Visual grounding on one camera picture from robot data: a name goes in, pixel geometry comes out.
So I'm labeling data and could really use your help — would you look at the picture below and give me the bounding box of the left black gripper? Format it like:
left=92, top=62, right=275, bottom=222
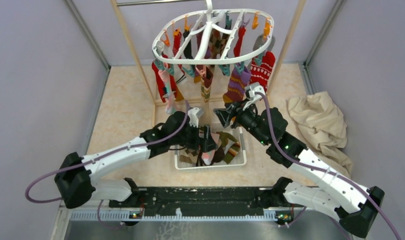
left=170, top=120, right=218, bottom=153

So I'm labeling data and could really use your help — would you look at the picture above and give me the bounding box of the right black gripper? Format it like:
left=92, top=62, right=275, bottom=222
left=213, top=96, right=270, bottom=146

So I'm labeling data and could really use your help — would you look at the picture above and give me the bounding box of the olive green striped sock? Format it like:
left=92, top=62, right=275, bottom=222
left=216, top=131, right=241, bottom=164

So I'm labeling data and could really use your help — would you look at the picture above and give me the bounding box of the white perforated plastic basket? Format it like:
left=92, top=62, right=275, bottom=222
left=173, top=122, right=247, bottom=173

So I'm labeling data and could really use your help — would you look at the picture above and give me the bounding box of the red white patterned sock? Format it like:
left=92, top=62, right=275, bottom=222
left=249, top=51, right=276, bottom=93

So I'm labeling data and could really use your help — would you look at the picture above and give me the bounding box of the pink green patterned sock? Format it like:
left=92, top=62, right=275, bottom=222
left=201, top=133, right=220, bottom=166

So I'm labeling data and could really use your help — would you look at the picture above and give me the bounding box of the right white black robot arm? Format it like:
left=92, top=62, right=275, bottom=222
left=213, top=101, right=385, bottom=238

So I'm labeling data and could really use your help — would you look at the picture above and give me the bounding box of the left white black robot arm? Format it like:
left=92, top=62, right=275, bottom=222
left=54, top=110, right=218, bottom=209

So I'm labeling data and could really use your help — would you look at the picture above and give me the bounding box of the white oval clip hanger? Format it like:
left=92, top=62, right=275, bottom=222
left=151, top=0, right=275, bottom=67

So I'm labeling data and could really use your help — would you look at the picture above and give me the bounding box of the purple striped sock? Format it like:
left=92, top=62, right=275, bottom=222
left=222, top=66, right=251, bottom=104

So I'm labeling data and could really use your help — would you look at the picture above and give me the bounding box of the beige striped ribbed sock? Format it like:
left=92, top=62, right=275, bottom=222
left=200, top=67, right=214, bottom=103

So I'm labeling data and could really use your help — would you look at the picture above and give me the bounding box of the red snowflake sock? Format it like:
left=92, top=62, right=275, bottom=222
left=151, top=58, right=178, bottom=103

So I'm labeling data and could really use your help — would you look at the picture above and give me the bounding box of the cream crumpled cloth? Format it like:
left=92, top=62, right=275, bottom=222
left=287, top=91, right=354, bottom=178

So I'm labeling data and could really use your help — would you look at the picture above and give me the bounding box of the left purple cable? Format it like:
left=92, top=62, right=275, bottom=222
left=24, top=99, right=193, bottom=230

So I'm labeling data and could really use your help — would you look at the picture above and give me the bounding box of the purple cable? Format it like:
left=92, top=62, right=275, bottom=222
left=24, top=99, right=193, bottom=230
left=254, top=92, right=404, bottom=240

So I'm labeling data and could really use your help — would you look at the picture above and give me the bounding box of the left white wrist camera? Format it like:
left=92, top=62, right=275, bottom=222
left=187, top=107, right=205, bottom=128

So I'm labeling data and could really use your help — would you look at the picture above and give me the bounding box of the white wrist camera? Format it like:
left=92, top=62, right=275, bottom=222
left=187, top=107, right=205, bottom=128
left=243, top=82, right=266, bottom=111

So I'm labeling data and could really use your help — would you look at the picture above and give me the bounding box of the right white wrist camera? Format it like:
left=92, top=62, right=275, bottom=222
left=243, top=82, right=266, bottom=111

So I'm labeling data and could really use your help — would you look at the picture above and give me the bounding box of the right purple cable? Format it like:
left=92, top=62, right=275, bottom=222
left=254, top=92, right=404, bottom=240

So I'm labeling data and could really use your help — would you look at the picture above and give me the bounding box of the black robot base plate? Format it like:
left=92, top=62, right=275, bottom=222
left=109, top=186, right=292, bottom=217

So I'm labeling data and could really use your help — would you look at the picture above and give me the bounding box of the wooden rack frame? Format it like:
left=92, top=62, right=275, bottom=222
left=110, top=0, right=306, bottom=121

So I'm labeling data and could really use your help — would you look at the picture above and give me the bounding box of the aluminium rail front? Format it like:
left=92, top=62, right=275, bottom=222
left=58, top=187, right=360, bottom=222

